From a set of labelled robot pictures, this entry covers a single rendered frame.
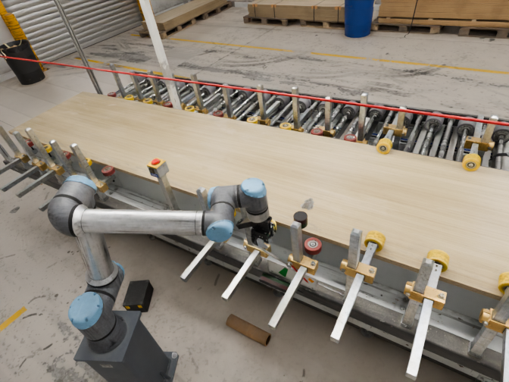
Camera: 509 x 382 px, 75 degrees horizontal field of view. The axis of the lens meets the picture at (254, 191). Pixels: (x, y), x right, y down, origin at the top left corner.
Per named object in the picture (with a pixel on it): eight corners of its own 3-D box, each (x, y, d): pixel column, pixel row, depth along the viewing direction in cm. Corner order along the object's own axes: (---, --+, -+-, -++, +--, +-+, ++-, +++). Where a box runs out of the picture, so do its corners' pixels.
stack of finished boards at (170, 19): (227, 2, 905) (226, -5, 894) (165, 30, 765) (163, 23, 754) (206, 1, 942) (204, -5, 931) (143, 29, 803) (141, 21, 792)
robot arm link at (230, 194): (204, 201, 119) (238, 198, 118) (207, 181, 128) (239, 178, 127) (210, 220, 126) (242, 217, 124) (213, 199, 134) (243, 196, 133)
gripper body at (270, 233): (268, 245, 137) (264, 225, 129) (250, 239, 141) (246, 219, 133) (276, 232, 141) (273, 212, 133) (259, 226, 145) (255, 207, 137)
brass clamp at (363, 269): (371, 286, 132) (373, 278, 129) (338, 273, 138) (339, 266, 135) (376, 273, 136) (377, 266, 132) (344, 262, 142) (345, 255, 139)
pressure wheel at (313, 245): (317, 267, 156) (317, 252, 149) (301, 261, 160) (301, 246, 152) (323, 255, 161) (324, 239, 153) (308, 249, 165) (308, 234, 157)
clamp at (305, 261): (313, 276, 150) (313, 269, 147) (287, 265, 156) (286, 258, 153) (319, 266, 154) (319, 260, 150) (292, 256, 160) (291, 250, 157)
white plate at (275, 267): (316, 291, 158) (316, 279, 151) (268, 271, 169) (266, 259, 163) (316, 290, 158) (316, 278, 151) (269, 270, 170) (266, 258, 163)
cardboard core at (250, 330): (263, 342, 205) (225, 321, 218) (265, 348, 210) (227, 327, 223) (270, 331, 209) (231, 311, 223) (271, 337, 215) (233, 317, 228)
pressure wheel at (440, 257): (443, 258, 128) (422, 258, 134) (451, 272, 131) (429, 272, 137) (445, 247, 132) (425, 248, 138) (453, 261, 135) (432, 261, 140)
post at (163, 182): (184, 235, 196) (160, 176, 167) (178, 233, 198) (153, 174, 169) (188, 230, 199) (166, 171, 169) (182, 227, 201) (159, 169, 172)
